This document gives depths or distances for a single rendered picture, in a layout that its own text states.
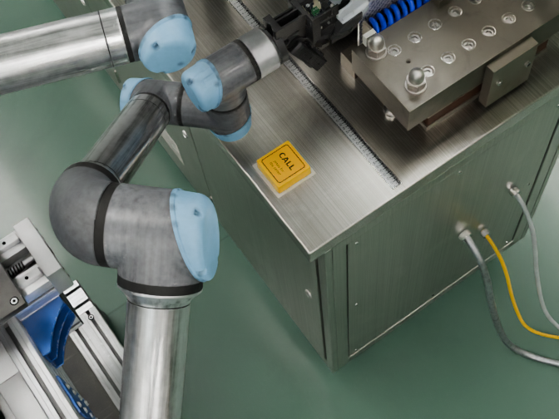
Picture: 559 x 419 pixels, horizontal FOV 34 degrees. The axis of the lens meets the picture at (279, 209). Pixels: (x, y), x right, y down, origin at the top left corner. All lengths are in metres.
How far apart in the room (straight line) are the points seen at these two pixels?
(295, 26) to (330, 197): 0.31
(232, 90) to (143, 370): 0.48
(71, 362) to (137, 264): 1.13
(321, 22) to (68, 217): 0.53
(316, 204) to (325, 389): 0.90
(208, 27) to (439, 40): 0.47
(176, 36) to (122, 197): 0.22
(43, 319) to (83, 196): 0.65
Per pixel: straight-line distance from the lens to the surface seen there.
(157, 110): 1.50
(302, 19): 1.47
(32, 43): 1.20
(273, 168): 1.59
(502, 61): 1.60
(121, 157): 1.35
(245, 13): 1.81
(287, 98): 1.69
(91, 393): 2.26
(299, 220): 1.57
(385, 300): 2.08
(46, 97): 2.93
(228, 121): 1.52
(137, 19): 1.19
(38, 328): 1.82
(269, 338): 2.44
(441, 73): 1.56
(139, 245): 1.18
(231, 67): 1.44
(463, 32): 1.62
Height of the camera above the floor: 2.31
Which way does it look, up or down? 64 degrees down
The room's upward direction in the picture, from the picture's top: 10 degrees counter-clockwise
